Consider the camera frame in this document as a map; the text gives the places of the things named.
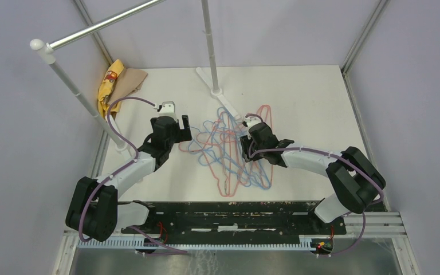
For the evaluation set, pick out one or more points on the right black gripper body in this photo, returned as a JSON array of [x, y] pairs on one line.
[[247, 138]]

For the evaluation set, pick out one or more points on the white toothed cable duct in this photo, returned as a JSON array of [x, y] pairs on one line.
[[140, 242]]

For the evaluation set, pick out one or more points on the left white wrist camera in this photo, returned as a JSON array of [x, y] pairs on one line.
[[167, 108]]

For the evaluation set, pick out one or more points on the left white rack post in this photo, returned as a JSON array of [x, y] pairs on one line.
[[46, 54]]

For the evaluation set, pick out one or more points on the white rack post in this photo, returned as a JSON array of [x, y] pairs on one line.
[[46, 54], [210, 44]]

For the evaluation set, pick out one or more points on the rear white rack post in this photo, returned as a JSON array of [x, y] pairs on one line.
[[210, 44]]

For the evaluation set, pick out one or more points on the silver horizontal rack rod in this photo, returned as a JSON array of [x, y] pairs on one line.
[[104, 23]]

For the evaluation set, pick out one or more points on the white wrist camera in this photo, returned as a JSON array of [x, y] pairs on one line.
[[250, 121], [167, 108]]

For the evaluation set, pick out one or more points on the beige cloth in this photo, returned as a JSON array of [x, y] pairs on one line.
[[129, 80]]

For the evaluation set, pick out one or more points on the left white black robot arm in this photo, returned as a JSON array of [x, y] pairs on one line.
[[94, 208]]

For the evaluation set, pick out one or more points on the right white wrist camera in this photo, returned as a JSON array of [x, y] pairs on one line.
[[250, 121]]

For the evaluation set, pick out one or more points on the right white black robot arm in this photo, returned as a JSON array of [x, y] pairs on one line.
[[356, 182]]

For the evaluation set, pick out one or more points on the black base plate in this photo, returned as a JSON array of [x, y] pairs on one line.
[[236, 223]]

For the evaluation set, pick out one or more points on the yellow patterned cloth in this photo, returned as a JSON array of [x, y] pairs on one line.
[[107, 85]]

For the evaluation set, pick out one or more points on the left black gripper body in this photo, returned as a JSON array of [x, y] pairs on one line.
[[174, 138]]

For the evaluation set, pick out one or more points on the blue wire hanger on table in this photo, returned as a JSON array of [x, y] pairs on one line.
[[257, 174]]

